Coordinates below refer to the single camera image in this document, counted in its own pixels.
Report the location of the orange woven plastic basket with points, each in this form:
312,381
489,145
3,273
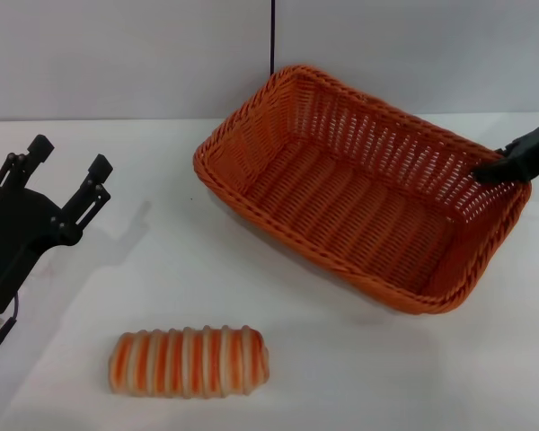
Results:
341,211

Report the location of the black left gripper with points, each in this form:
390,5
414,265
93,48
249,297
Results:
18,224

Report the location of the orange striped toy bread roll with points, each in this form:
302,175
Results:
188,363

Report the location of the dark vertical wall joint strip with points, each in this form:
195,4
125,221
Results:
272,36

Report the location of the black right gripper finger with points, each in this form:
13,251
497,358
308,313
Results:
507,170
536,137

